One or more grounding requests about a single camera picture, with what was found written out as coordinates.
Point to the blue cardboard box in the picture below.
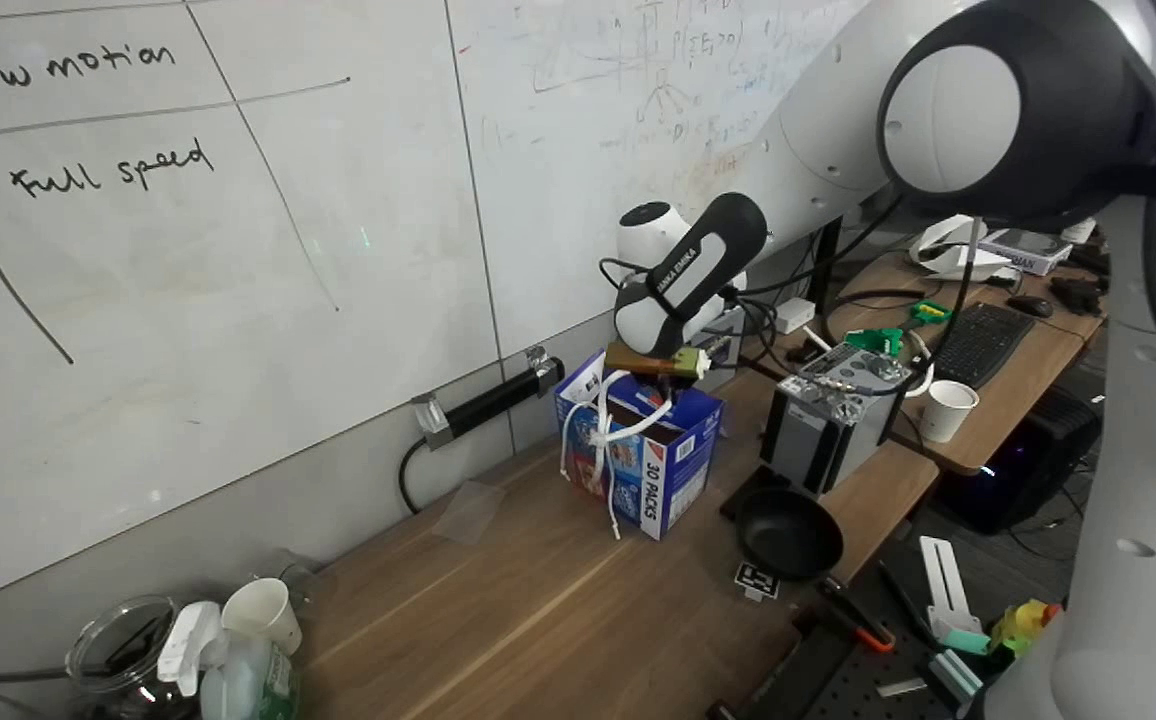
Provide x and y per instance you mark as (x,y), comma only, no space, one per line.
(676,475)

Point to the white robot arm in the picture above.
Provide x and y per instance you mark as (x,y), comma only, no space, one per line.
(1139,533)

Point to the black power strip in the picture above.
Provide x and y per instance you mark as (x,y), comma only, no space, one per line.
(488,402)

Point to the white power adapter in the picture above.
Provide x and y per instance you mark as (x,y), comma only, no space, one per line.
(789,316)

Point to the large plain grey battery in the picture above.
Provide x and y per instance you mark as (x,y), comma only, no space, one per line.
(821,432)

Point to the black round bowl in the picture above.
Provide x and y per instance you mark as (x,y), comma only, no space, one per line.
(789,538)

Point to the large crumpled foil sheet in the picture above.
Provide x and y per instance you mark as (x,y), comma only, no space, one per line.
(858,381)

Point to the green small gadget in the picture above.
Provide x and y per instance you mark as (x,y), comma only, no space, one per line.
(878,343)

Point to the white mug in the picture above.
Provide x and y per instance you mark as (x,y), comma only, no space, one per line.
(947,409)

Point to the plain black clamp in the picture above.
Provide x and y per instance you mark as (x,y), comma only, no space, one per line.
(803,675)

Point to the white headset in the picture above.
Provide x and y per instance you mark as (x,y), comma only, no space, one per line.
(949,245)

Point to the white paper cup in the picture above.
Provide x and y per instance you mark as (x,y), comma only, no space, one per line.
(261,614)

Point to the black keyboard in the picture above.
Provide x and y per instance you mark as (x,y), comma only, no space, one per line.
(983,344)

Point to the black optical breadboard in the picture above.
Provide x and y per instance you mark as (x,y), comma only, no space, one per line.
(899,685)

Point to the green spray bottle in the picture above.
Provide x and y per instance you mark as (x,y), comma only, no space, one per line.
(248,682)

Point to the teal small object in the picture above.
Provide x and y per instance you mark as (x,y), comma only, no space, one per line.
(961,675)

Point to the yellow green small object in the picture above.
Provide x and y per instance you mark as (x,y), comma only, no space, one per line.
(1016,625)

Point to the clear glass jar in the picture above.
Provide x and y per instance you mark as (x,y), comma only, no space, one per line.
(109,655)

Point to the white wall whiteboard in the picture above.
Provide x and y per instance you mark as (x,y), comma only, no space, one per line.
(203,334)

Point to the white plastic bracket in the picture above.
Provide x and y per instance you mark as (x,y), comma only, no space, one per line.
(947,583)

